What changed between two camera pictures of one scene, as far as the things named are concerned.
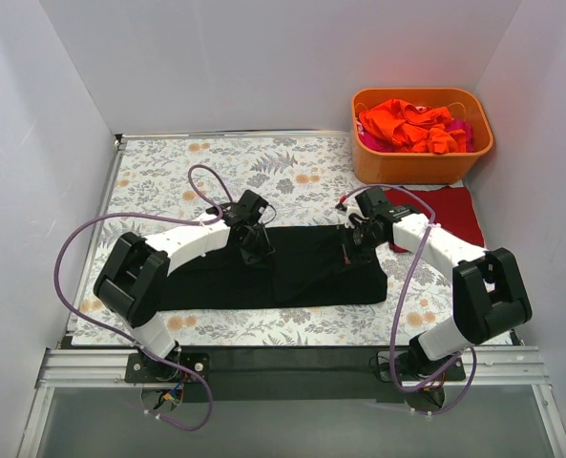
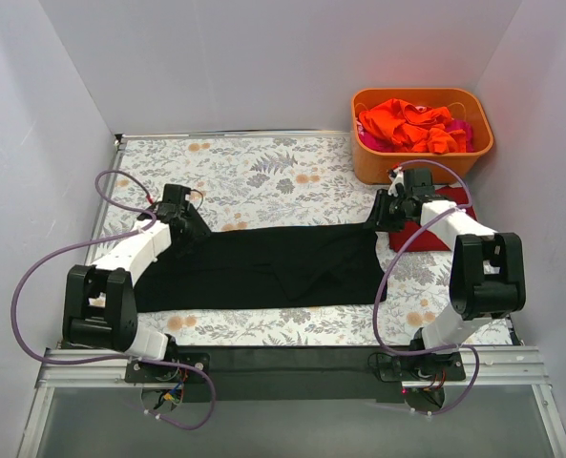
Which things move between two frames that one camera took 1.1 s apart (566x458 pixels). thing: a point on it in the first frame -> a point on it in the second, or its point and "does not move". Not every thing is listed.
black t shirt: (307, 269) does not move
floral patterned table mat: (160, 184) does not move
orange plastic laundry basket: (417, 135) does not move
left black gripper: (256, 253) -> (193, 229)
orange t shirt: (416, 129) does not move
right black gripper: (355, 249) -> (382, 211)
